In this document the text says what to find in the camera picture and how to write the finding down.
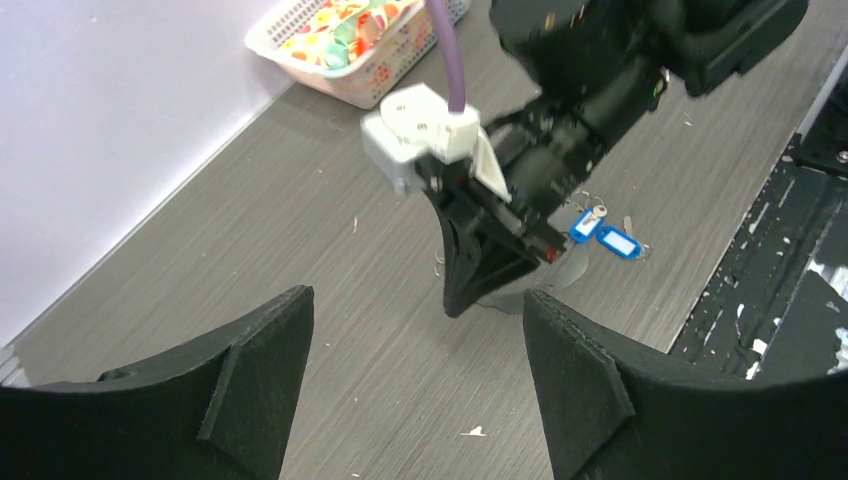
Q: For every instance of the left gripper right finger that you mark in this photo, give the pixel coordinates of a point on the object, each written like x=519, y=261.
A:
x=614, y=408

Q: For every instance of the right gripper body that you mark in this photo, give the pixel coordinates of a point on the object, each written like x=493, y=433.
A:
x=549, y=151

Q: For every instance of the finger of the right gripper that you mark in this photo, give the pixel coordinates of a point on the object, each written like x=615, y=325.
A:
x=481, y=255

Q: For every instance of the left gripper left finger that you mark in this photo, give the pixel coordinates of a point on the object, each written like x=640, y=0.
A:
x=220, y=406

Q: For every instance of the blue key tag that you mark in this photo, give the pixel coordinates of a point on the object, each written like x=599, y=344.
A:
x=587, y=224

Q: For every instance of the large metal keyring disc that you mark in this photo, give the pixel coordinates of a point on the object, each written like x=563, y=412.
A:
x=556, y=277

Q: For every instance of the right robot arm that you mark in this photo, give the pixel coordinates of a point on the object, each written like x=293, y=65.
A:
x=600, y=66

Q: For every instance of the white plastic basket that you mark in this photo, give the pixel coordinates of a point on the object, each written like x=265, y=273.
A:
x=365, y=81

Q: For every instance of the floral patterned cloth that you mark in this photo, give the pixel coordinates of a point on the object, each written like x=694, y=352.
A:
x=340, y=32

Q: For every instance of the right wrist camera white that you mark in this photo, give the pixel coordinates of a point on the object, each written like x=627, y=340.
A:
x=414, y=123

